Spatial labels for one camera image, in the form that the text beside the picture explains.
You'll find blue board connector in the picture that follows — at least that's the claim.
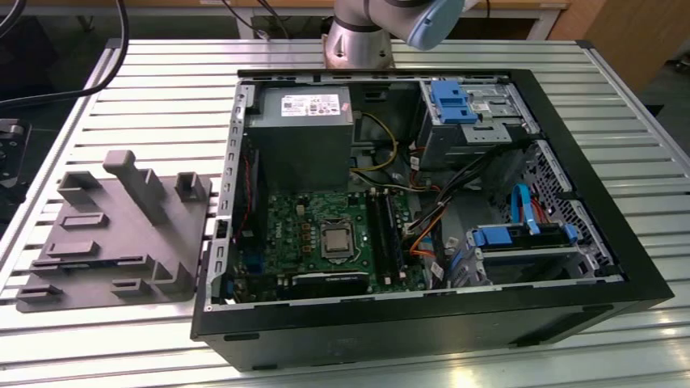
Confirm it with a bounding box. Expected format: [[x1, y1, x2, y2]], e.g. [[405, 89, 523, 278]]
[[241, 253, 266, 278]]

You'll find grey plastic parts rack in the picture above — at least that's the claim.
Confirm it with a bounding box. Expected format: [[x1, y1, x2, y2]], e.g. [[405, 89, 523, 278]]
[[14, 149, 214, 314]]

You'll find yellow wire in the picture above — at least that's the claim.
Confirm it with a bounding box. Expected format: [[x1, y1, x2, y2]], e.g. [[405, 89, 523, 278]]
[[349, 112, 400, 175]]

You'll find grey metal drive cage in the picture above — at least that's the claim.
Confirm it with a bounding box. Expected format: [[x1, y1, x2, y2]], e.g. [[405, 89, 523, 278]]
[[417, 79, 540, 173]]

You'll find black open PC case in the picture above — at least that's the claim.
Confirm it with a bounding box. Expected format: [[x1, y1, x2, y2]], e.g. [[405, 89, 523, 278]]
[[188, 67, 677, 372]]

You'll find blue plastic drive latch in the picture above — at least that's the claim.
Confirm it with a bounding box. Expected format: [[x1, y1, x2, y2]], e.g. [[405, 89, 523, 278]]
[[429, 80, 479, 125]]

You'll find hard disk in blue carrier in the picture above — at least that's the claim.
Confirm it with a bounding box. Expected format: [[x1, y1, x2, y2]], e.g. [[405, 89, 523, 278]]
[[465, 223, 584, 254]]

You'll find thick black cable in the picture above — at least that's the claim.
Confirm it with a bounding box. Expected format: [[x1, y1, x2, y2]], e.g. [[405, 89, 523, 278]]
[[0, 0, 133, 116]]

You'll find blue flat data wire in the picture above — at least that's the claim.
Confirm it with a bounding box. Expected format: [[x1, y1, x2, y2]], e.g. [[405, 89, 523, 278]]
[[508, 183, 541, 236]]

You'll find black Nvidia graphics card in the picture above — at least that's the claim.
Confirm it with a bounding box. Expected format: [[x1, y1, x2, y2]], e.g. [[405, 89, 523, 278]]
[[289, 271, 370, 300]]

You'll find green Dell motherboard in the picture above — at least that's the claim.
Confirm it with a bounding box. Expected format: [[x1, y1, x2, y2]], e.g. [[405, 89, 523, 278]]
[[230, 189, 432, 302]]

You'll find empty black RAM slot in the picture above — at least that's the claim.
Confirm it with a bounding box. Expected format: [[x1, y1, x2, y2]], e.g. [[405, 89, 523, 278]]
[[365, 190, 392, 286]]

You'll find metal CPU socket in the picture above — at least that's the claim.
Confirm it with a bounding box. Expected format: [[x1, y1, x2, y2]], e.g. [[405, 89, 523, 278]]
[[316, 217, 361, 266]]

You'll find wooden cabinet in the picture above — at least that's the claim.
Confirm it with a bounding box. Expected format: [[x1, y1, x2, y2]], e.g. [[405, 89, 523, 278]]
[[547, 0, 690, 96]]

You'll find grey power supply unit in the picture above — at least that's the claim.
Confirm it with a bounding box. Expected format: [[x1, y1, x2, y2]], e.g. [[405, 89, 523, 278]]
[[244, 84, 356, 195]]

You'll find white desk with wooden top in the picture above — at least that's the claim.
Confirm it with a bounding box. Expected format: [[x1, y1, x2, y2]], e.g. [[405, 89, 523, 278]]
[[198, 0, 573, 41]]

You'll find silver CPU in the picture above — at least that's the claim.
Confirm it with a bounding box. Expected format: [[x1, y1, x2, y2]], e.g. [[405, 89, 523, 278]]
[[322, 228, 354, 251]]

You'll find red black twisted wire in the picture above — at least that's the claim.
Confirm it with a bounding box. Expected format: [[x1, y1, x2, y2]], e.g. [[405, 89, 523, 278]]
[[234, 155, 257, 244]]

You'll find grey metal disk bay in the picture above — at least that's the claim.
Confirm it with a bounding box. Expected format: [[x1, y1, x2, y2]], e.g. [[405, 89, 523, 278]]
[[445, 224, 609, 286]]

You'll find orange red data wire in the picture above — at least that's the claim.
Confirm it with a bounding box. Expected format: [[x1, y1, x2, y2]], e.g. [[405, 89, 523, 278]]
[[406, 204, 448, 258]]

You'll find black case fan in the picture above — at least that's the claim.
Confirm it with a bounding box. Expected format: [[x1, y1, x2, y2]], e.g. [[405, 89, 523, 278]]
[[238, 139, 265, 243]]

